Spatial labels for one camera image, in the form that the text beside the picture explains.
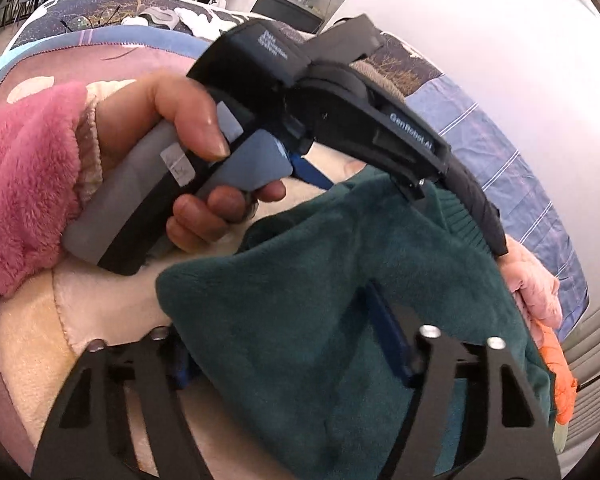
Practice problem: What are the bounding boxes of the grey vanity cabinet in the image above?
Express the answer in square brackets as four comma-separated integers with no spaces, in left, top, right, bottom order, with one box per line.
[252,0,327,34]

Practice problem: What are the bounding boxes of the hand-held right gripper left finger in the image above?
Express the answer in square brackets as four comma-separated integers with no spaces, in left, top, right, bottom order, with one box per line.
[32,329,216,480]

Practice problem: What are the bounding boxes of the pink quilted jacket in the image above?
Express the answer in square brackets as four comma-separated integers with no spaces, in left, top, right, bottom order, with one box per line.
[500,237,563,331]

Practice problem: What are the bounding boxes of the person's left hand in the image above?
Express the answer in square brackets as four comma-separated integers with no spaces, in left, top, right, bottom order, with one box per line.
[82,71,287,254]

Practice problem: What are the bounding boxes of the person's left forearm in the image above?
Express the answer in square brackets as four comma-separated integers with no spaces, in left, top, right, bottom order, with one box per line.
[0,81,104,333]

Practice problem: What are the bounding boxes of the white crumpled cloth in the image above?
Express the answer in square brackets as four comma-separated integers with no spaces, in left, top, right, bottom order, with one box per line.
[174,5,242,39]

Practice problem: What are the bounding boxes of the teal fleece-lined jacket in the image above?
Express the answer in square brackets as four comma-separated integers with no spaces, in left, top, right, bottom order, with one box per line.
[155,155,556,480]

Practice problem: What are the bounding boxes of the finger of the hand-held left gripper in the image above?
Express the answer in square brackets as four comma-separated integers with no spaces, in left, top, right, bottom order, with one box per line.
[420,162,510,259]
[287,152,335,191]

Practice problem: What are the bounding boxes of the dark floral blanket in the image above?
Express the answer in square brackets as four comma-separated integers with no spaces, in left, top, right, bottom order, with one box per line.
[12,0,446,96]

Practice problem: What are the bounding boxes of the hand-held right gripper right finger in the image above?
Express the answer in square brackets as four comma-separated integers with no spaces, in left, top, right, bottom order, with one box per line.
[367,281,561,480]

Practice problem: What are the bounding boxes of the orange puffer jacket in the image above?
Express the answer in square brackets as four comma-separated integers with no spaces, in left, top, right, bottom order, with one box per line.
[532,320,579,426]

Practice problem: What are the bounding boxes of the blue plaid bedsheet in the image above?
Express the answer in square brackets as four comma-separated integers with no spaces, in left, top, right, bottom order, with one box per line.
[405,72,591,341]

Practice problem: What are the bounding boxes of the peach fleece blanket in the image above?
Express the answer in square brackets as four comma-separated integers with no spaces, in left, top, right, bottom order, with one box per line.
[0,77,261,480]

